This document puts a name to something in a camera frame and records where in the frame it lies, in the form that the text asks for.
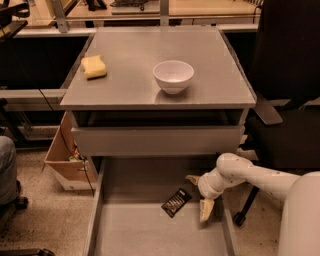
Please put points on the top drawer front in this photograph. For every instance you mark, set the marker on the top drawer front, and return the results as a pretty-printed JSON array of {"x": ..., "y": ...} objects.
[{"x": 157, "y": 141}]

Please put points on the person leg in jeans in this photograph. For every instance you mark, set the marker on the person leg in jeans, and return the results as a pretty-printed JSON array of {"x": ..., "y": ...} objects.
[{"x": 8, "y": 171}]

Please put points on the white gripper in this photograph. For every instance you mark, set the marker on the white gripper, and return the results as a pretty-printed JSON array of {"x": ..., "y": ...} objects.
[{"x": 206, "y": 189}]

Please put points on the background workbench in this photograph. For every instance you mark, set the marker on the background workbench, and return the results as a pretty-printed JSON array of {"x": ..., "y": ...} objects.
[{"x": 68, "y": 15}]

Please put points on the grey drawer cabinet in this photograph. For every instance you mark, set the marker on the grey drawer cabinet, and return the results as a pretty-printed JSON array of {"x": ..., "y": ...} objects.
[{"x": 128, "y": 96}]

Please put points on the open middle drawer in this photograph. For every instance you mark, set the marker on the open middle drawer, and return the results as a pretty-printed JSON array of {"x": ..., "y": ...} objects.
[{"x": 127, "y": 218}]

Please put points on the black rxbar chocolate wrapper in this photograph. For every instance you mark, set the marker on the black rxbar chocolate wrapper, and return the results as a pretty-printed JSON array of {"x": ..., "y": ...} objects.
[{"x": 175, "y": 203}]

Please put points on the black chair left edge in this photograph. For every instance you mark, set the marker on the black chair left edge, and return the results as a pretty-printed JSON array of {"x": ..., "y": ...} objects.
[{"x": 7, "y": 212}]

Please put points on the white bowl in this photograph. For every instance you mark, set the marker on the white bowl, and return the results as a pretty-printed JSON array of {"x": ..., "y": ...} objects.
[{"x": 173, "y": 76}]

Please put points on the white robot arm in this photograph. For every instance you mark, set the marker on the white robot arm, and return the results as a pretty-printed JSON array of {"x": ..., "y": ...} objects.
[{"x": 300, "y": 223}]

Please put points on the yellow sponge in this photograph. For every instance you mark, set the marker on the yellow sponge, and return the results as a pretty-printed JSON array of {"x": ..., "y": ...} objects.
[{"x": 93, "y": 67}]

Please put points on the black office chair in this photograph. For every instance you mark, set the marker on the black office chair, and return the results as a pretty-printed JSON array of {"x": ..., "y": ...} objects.
[{"x": 282, "y": 63}]

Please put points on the cardboard box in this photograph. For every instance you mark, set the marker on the cardboard box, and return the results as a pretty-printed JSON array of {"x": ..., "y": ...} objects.
[{"x": 65, "y": 162}]

